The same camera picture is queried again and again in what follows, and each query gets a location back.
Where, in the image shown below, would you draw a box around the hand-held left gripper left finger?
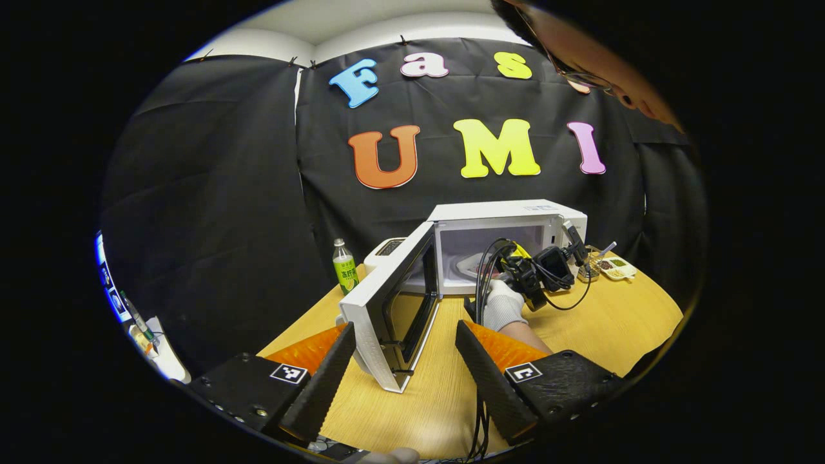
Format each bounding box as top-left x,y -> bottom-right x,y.
184,322 -> 357,445

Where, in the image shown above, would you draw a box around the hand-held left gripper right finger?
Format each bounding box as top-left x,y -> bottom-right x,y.
455,320 -> 623,445

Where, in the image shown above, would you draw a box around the white microwave oven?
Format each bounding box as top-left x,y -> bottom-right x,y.
335,198 -> 588,394

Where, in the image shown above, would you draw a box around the white divided snack tray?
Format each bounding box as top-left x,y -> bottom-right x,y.
596,256 -> 637,282

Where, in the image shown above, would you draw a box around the green label drink bottle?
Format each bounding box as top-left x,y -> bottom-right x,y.
333,238 -> 360,296

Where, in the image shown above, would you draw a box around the white toaster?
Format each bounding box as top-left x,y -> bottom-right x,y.
364,237 -> 408,271

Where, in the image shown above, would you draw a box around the white paper sheet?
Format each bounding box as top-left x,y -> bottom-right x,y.
129,316 -> 192,384

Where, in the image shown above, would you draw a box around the person's glasses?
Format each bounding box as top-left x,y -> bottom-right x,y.
516,6 -> 613,91

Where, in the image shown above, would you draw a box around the small beige object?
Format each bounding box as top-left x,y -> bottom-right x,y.
128,324 -> 159,358

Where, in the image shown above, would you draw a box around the green marker pen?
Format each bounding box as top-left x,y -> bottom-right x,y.
119,291 -> 159,349

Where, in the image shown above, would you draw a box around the person's head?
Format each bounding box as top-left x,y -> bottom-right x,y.
491,0 -> 685,133

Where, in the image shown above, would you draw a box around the black backdrop cloth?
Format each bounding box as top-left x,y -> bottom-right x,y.
97,35 -> 710,381

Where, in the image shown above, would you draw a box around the blue white display screen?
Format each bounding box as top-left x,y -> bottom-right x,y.
95,232 -> 133,323

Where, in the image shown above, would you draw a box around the metal wire basket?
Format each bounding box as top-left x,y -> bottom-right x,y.
577,248 -> 600,283

